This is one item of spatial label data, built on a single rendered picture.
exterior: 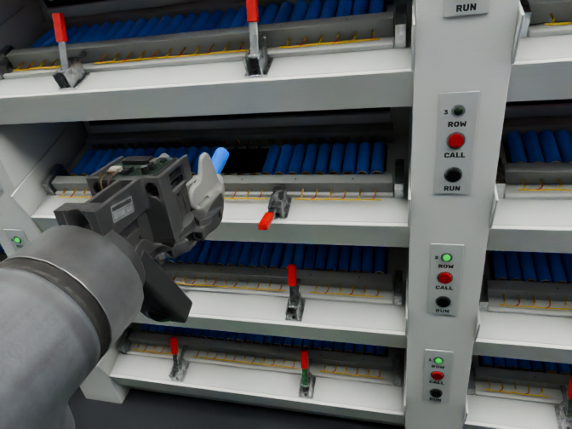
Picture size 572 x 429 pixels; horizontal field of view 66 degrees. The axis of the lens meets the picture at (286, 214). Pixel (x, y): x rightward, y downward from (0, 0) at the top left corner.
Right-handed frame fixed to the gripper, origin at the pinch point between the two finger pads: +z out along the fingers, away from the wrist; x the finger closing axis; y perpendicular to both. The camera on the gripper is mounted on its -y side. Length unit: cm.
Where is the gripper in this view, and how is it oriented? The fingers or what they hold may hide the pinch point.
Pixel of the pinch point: (206, 186)
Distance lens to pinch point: 51.8
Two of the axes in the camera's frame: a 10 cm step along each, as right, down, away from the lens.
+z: 2.5, -4.7, 8.4
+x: -9.6, -0.2, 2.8
